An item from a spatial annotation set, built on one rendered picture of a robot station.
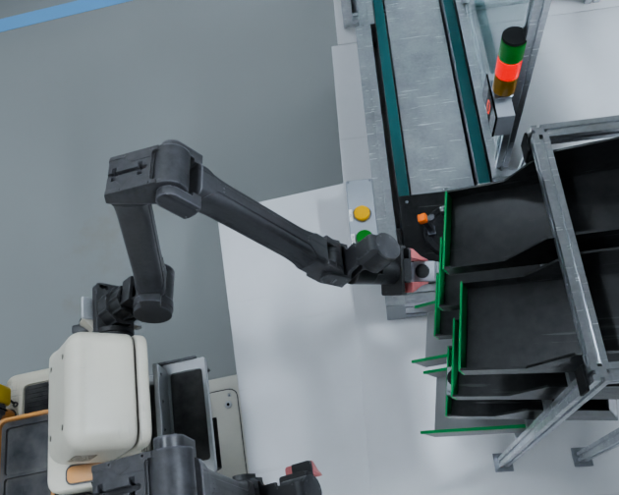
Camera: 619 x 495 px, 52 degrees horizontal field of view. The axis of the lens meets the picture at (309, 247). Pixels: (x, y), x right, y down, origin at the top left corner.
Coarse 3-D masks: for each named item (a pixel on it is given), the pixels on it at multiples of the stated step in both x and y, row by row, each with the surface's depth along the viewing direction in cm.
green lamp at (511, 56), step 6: (504, 48) 124; (510, 48) 123; (516, 48) 122; (522, 48) 123; (498, 54) 127; (504, 54) 125; (510, 54) 124; (516, 54) 124; (522, 54) 125; (504, 60) 126; (510, 60) 125; (516, 60) 125
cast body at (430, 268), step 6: (414, 264) 136; (420, 264) 135; (426, 264) 135; (432, 264) 135; (438, 264) 138; (414, 270) 136; (420, 270) 135; (426, 270) 134; (432, 270) 135; (438, 270) 138; (414, 276) 136; (420, 276) 135; (426, 276) 135; (432, 276) 135
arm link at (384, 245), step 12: (336, 240) 126; (372, 240) 119; (384, 240) 120; (348, 252) 124; (360, 252) 120; (372, 252) 119; (384, 252) 119; (396, 252) 120; (348, 264) 123; (360, 264) 122; (372, 264) 121; (384, 264) 120; (324, 276) 120; (336, 276) 121; (348, 276) 122
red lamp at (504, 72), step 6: (498, 60) 128; (498, 66) 129; (504, 66) 127; (510, 66) 127; (516, 66) 127; (498, 72) 130; (504, 72) 129; (510, 72) 128; (516, 72) 129; (498, 78) 131; (504, 78) 130; (510, 78) 130; (516, 78) 131
